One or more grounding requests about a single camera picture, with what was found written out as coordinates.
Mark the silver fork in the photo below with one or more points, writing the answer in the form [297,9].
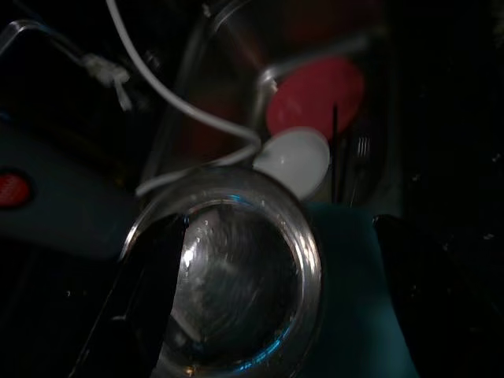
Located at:
[363,157]

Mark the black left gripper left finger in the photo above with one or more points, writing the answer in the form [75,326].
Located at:
[138,299]

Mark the teal plate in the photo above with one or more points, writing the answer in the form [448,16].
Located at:
[346,283]

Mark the white bowl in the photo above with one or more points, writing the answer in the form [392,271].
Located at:
[295,161]

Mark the pink plate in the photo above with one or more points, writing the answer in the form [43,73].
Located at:
[315,94]

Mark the grey water filter jug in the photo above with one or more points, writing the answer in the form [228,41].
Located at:
[71,208]

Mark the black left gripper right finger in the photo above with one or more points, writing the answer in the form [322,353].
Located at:
[433,307]

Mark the stainless steel bowl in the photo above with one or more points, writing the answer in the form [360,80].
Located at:
[244,283]

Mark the stainless steel sink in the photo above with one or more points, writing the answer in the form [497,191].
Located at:
[220,78]

